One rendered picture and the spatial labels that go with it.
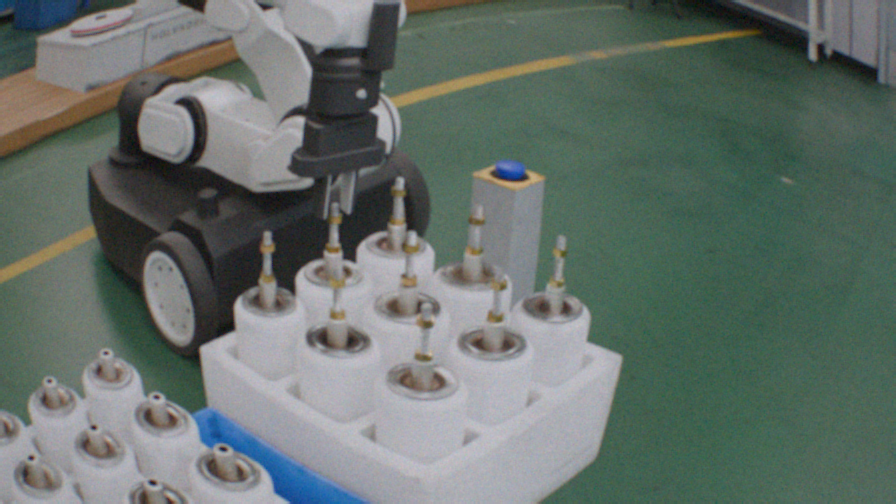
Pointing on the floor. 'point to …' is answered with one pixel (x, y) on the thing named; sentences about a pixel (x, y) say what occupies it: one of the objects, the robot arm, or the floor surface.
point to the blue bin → (272, 462)
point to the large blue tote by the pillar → (42, 13)
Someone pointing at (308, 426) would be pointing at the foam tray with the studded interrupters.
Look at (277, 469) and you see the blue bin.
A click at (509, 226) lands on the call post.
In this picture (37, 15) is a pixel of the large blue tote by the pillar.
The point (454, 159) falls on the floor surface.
